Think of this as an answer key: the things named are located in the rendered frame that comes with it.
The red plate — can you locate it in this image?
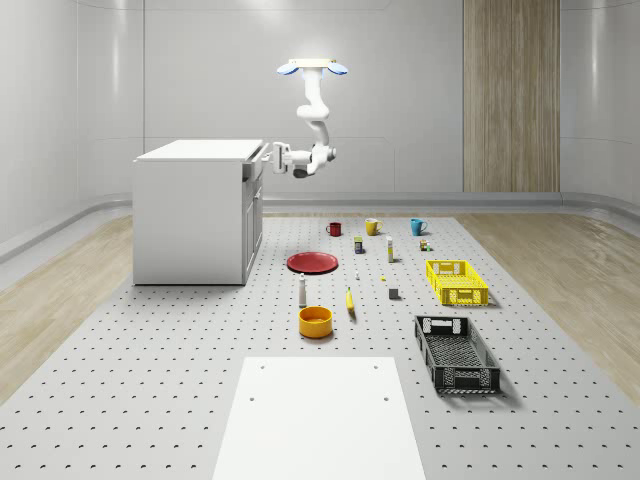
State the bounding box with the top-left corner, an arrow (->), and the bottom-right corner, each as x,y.
286,251 -> 340,276

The yellow basket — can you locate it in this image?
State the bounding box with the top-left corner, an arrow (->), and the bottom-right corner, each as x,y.
425,259 -> 490,307

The white drawer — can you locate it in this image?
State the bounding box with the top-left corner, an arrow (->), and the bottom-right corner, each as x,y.
242,144 -> 275,184

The white cabinet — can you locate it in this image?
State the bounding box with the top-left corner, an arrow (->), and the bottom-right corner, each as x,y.
132,138 -> 265,287

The white board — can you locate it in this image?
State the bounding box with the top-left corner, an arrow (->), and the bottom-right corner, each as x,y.
212,355 -> 428,480

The yellow bowl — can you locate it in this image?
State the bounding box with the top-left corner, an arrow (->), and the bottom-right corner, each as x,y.
298,305 -> 334,341

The drone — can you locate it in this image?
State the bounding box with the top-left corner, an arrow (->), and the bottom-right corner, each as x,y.
276,56 -> 350,78

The dark grey basket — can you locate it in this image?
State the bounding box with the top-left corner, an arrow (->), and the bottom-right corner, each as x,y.
413,315 -> 502,394

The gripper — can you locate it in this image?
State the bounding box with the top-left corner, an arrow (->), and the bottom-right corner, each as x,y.
270,141 -> 293,176

